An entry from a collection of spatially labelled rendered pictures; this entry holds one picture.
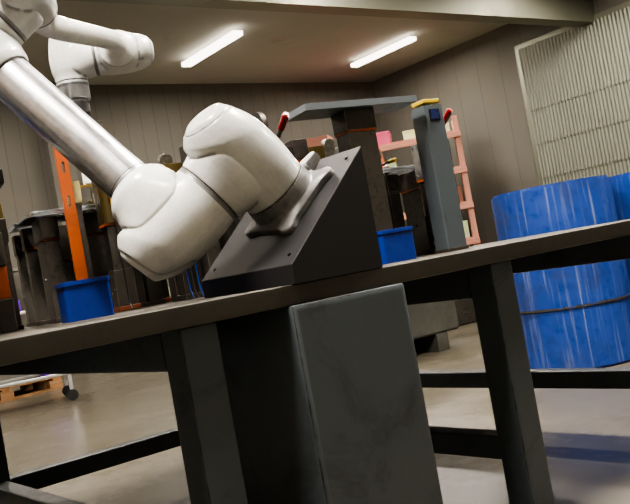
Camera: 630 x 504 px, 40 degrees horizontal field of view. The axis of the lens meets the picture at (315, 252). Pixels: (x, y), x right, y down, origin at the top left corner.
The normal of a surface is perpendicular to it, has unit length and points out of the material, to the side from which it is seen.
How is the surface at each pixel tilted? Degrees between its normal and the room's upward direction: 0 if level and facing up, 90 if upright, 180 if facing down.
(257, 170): 110
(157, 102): 90
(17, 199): 90
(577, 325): 90
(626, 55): 90
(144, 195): 75
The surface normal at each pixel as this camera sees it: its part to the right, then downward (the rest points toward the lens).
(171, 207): -0.10, -0.26
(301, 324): 0.60, -0.12
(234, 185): 0.36, 0.25
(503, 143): -0.78, 0.13
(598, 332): 0.09, -0.04
